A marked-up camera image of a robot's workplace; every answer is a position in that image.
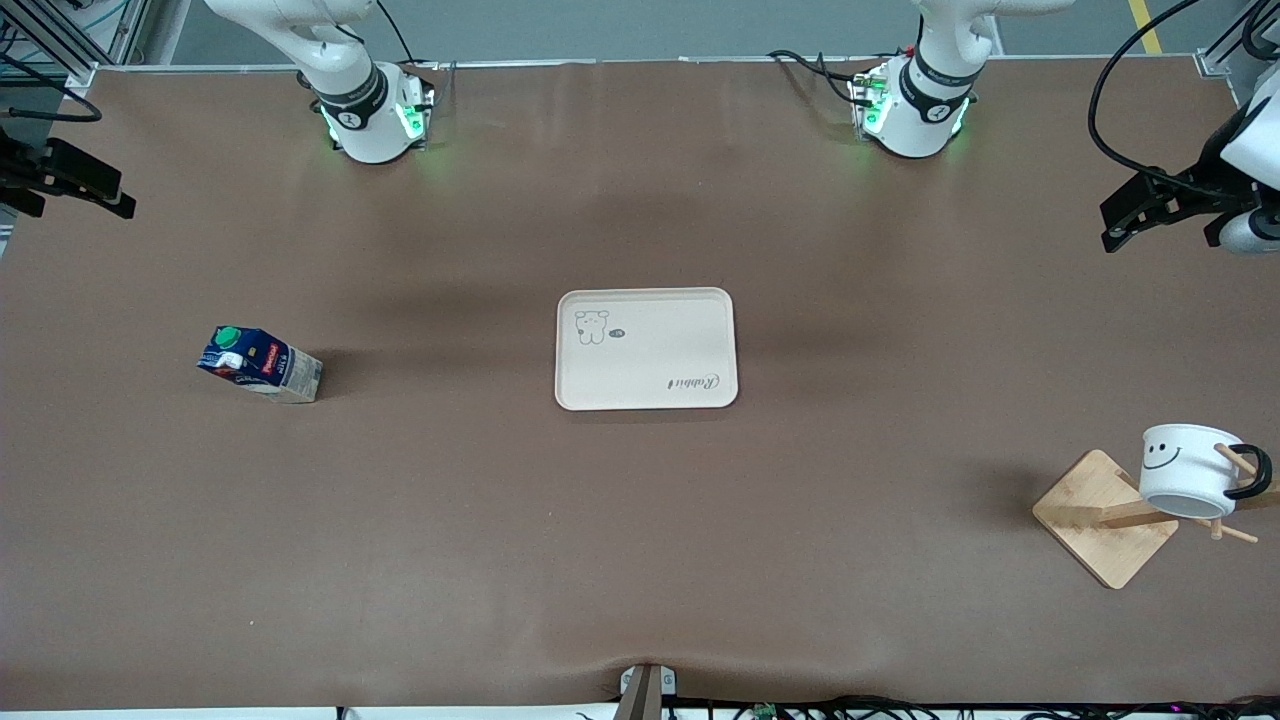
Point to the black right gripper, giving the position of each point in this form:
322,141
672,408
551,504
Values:
12,166

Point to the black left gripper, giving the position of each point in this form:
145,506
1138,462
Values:
1196,187

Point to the blue milk carton green cap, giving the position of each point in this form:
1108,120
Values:
262,365

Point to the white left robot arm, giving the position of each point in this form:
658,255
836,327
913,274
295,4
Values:
925,100

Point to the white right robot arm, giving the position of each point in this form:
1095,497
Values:
350,100

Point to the wooden mug tree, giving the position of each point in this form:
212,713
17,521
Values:
1085,515

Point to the beige plastic tray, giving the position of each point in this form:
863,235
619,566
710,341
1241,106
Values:
650,350

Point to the aluminium frame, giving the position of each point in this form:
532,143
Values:
110,30
1225,50

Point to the table edge clamp bracket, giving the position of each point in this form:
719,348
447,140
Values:
648,695

